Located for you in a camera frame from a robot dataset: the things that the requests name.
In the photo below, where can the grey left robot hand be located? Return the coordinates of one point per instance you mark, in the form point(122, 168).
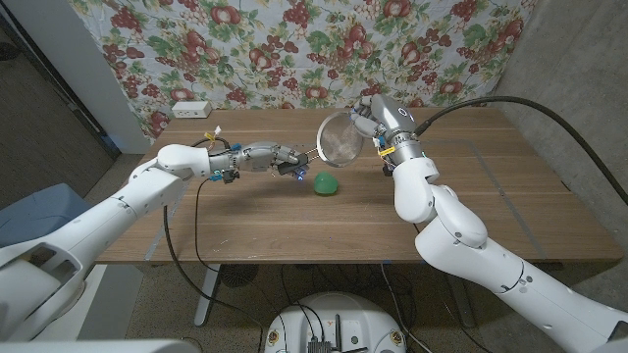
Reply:
point(260, 158)

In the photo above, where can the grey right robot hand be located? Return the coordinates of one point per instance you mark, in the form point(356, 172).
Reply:
point(392, 120)

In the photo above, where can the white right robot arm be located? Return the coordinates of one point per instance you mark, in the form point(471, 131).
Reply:
point(456, 230)

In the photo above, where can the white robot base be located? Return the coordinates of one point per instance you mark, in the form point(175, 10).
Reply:
point(363, 318)

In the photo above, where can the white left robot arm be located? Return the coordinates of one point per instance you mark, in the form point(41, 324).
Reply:
point(122, 206)

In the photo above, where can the green stress ball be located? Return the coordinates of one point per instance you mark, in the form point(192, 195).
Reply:
point(325, 184)

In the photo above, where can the white power strip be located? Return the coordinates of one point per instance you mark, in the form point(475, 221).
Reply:
point(191, 110)

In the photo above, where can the floral fruit print backdrop cloth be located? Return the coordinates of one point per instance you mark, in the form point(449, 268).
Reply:
point(294, 49)

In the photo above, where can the black round fan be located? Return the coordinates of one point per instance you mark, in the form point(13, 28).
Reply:
point(239, 274)

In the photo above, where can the white table leg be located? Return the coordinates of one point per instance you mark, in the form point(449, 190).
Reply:
point(207, 294)

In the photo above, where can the dark table leg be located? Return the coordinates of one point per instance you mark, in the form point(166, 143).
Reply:
point(466, 309)

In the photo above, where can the blue grey bin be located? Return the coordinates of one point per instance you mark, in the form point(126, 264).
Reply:
point(39, 216)

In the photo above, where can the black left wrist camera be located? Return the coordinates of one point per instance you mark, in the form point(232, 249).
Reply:
point(228, 175)

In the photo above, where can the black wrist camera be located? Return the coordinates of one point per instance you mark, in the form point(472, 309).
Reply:
point(228, 175)
point(387, 169)

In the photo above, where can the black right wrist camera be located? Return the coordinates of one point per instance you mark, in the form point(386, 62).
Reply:
point(387, 169)

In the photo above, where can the black door frame rail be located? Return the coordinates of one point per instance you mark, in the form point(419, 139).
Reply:
point(110, 147)

